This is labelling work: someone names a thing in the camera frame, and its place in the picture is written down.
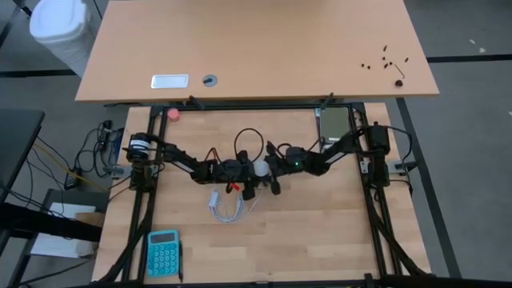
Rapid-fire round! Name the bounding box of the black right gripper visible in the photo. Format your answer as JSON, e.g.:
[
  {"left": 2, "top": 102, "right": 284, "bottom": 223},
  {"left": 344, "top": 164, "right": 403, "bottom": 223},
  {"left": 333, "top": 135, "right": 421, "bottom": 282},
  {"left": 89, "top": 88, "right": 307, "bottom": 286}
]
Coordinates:
[{"left": 262, "top": 142, "right": 308, "bottom": 197}]

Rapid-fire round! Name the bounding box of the white lightbulb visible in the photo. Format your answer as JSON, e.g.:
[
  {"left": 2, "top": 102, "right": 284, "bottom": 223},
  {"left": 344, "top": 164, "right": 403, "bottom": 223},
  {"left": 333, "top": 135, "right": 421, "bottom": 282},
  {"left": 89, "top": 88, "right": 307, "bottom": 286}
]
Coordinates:
[{"left": 253, "top": 158, "right": 272, "bottom": 178}]

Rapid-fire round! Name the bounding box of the white power cord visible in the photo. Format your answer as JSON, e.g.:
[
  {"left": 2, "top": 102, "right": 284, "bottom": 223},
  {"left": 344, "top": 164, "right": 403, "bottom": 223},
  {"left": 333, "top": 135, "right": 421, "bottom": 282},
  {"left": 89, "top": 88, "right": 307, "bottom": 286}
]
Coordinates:
[{"left": 206, "top": 186, "right": 264, "bottom": 224}]

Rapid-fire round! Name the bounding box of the hard drive in antistatic bag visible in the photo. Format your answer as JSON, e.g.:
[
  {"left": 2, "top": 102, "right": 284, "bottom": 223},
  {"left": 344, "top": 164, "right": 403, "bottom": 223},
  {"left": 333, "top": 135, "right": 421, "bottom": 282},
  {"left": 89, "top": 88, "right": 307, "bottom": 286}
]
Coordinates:
[{"left": 318, "top": 106, "right": 354, "bottom": 146}]

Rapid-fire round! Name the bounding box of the teal calculator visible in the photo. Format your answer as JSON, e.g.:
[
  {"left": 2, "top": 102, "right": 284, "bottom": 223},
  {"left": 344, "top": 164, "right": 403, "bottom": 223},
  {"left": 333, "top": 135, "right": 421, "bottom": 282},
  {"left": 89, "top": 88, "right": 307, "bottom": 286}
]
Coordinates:
[{"left": 146, "top": 229, "right": 181, "bottom": 278}]

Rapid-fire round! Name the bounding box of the silver metal plate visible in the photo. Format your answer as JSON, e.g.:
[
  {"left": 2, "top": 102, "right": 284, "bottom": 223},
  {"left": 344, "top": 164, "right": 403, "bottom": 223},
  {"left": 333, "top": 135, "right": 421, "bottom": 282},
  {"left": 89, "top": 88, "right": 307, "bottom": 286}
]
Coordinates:
[{"left": 150, "top": 74, "right": 190, "bottom": 90}]

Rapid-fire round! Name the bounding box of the light wooden desk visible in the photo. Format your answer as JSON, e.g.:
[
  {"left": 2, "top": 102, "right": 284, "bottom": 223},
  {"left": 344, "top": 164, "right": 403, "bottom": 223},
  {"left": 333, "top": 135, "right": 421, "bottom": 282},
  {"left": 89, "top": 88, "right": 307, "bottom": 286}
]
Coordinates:
[{"left": 74, "top": 0, "right": 440, "bottom": 106}]

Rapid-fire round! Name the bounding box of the small black device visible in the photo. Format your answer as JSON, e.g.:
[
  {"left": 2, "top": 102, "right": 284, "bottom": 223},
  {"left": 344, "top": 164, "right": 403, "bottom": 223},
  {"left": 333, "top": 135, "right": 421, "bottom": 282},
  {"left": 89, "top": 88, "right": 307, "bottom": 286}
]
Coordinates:
[{"left": 65, "top": 170, "right": 82, "bottom": 190}]

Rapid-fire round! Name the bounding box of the white paper sheet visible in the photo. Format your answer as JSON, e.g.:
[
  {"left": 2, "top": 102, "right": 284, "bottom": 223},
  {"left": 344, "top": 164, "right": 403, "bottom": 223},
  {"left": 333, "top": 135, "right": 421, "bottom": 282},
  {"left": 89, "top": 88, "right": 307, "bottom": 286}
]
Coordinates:
[{"left": 30, "top": 202, "right": 98, "bottom": 258}]

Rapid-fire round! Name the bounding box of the black metal beam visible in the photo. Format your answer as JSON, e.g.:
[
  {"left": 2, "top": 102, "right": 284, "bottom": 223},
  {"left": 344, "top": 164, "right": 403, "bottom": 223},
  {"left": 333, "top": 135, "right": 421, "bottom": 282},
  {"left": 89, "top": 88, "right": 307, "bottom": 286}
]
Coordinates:
[{"left": 0, "top": 202, "right": 104, "bottom": 243}]

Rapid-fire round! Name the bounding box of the black side desk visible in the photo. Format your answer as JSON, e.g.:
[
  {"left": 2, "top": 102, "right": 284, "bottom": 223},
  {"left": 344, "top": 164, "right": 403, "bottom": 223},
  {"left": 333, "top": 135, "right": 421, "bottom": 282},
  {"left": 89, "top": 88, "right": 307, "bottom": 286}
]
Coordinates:
[{"left": 0, "top": 108, "right": 46, "bottom": 205}]

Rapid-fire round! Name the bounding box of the white trash bin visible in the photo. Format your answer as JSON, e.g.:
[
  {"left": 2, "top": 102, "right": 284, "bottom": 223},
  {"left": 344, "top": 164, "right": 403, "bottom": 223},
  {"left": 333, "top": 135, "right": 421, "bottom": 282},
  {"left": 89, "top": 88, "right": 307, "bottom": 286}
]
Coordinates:
[{"left": 29, "top": 0, "right": 97, "bottom": 79}]

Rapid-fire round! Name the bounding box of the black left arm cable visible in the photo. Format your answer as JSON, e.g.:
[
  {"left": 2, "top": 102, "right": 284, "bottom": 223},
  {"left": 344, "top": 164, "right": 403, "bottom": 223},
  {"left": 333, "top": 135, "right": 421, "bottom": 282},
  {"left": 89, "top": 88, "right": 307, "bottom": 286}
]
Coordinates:
[{"left": 233, "top": 127, "right": 266, "bottom": 162}]

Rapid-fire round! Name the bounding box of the grey metal bracket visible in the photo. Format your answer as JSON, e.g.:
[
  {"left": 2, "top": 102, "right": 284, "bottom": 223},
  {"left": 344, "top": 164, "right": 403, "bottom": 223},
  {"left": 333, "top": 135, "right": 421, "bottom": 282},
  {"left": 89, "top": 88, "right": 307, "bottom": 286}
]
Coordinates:
[
  {"left": 102, "top": 165, "right": 135, "bottom": 179},
  {"left": 390, "top": 159, "right": 418, "bottom": 174}
]

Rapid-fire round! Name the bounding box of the thin yellow wire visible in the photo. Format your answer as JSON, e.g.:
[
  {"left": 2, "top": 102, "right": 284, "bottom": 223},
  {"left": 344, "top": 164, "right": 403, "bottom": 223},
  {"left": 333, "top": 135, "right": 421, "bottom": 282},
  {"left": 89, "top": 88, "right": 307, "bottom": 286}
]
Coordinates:
[{"left": 34, "top": 142, "right": 107, "bottom": 192}]

